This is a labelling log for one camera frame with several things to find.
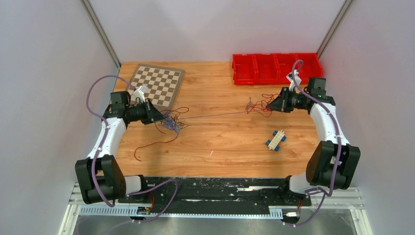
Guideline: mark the red bin far right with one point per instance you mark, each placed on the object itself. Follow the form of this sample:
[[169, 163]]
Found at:
[[311, 66]]

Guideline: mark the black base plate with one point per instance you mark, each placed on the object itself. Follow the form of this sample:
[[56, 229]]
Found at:
[[240, 196]]

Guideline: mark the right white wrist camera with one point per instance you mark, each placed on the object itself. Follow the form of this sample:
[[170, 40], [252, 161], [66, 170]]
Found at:
[[294, 80]]

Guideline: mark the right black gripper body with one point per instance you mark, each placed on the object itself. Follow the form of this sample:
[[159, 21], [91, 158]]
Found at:
[[287, 100]]

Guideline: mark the red bin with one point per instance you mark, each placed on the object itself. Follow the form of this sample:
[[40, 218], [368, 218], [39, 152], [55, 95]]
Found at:
[[244, 69], [285, 62], [267, 70], [311, 66]]

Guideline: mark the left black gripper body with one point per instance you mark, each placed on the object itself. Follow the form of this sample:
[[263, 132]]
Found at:
[[147, 118]]

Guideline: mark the aluminium frame rail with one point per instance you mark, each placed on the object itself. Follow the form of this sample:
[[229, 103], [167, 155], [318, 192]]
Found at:
[[342, 205]]

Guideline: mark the wooden chessboard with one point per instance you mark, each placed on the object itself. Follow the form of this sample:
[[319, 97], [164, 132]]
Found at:
[[163, 84]]

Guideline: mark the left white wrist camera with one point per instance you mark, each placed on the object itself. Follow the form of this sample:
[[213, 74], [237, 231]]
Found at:
[[139, 94]]

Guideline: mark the red bin far left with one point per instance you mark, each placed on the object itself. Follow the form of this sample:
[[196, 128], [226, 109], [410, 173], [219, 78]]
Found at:
[[244, 69]]

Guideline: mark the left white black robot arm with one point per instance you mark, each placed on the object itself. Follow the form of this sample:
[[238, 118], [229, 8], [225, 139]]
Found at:
[[99, 176]]

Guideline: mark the white blue toy block car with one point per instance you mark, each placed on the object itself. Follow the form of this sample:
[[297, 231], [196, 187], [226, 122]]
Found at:
[[278, 136]]

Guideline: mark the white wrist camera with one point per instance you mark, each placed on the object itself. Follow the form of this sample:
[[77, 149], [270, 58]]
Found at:
[[294, 80], [139, 94]]

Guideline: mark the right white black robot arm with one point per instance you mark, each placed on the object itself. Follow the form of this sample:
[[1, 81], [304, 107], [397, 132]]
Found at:
[[333, 163]]

